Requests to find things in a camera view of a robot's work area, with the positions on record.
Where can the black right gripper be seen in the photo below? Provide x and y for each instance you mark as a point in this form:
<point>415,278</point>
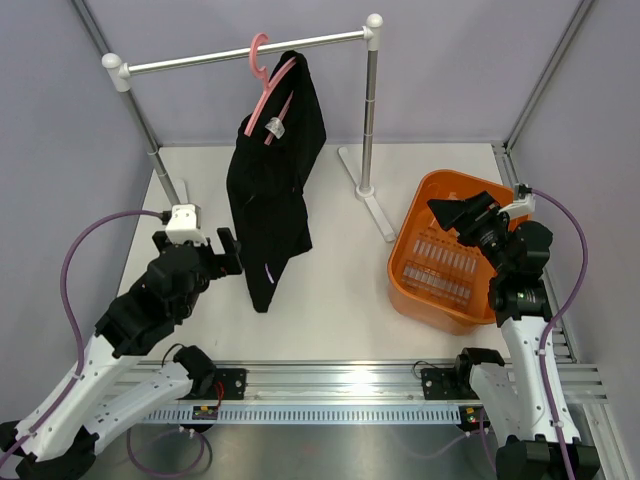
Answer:
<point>468,216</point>

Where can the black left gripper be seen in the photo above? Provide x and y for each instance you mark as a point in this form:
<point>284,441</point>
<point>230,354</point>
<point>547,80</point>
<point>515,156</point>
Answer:
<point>223,264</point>

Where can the black shorts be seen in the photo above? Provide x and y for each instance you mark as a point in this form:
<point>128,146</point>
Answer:
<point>266,178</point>

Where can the pink plastic hanger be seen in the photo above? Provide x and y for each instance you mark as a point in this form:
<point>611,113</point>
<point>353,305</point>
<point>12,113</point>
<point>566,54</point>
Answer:
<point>267,85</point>

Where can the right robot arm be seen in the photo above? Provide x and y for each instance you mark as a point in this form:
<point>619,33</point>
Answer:
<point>522,398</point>

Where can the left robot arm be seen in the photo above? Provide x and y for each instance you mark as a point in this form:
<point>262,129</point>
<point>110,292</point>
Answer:
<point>62,438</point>

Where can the orange plastic basket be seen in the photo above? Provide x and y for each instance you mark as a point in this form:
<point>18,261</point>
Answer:
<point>432,277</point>

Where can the white metal clothes rack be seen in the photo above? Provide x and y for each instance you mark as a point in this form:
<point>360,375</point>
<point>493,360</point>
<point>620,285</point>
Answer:
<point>120,73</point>

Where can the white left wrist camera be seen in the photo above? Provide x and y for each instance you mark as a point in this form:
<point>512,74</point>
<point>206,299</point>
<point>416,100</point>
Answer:
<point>184,225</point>

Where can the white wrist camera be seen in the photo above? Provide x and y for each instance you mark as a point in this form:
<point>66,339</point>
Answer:
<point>184,225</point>
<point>523,203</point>

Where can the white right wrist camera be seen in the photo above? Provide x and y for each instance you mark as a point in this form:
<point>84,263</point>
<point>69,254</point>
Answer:
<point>523,203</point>

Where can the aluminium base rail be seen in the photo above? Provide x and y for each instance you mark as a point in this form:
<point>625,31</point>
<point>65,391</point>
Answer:
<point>355,382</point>

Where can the slotted cable duct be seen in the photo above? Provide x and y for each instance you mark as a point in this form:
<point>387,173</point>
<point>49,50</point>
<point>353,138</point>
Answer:
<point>306,415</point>

